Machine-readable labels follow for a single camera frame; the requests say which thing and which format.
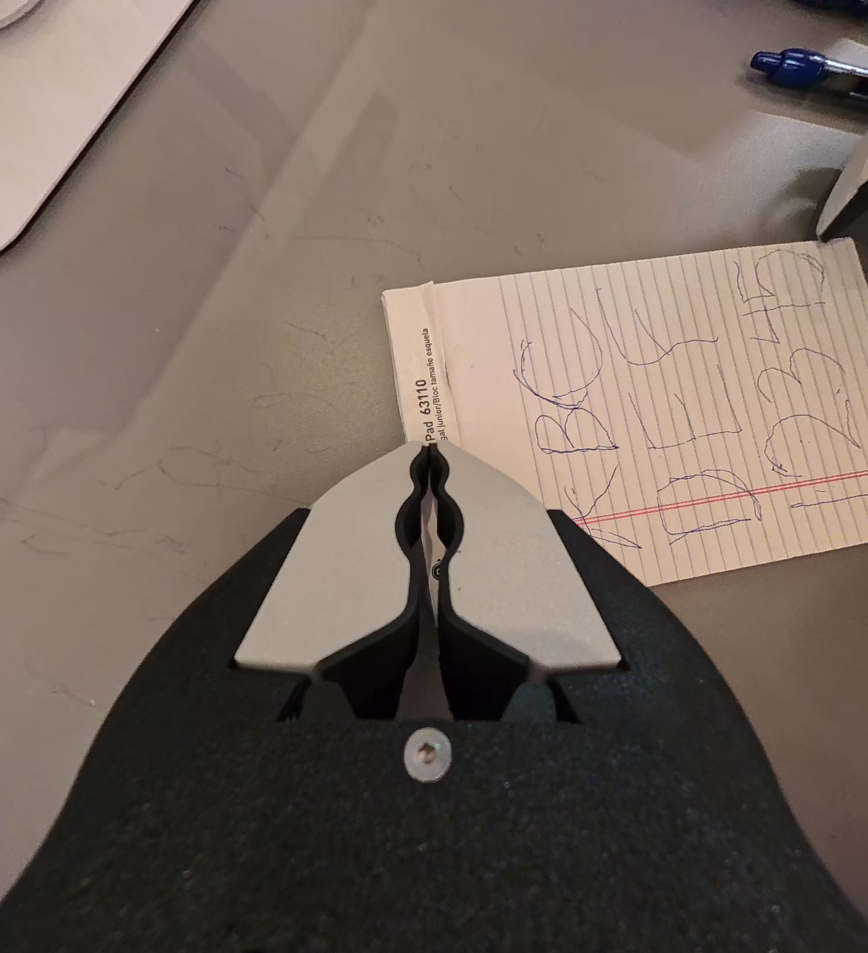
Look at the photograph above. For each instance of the white document stand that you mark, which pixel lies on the white document stand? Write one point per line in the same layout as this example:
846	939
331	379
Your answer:
32	112

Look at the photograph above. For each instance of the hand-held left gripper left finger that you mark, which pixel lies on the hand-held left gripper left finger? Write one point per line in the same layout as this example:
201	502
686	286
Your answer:
330	581

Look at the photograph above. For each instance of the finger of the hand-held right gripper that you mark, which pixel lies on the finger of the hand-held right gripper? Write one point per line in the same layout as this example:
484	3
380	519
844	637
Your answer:
862	167

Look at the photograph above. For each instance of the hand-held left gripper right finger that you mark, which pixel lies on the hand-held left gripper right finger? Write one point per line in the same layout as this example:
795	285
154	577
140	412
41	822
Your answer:
531	581

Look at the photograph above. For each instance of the white lined notepad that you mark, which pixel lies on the white lined notepad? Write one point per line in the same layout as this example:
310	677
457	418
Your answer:
702	335

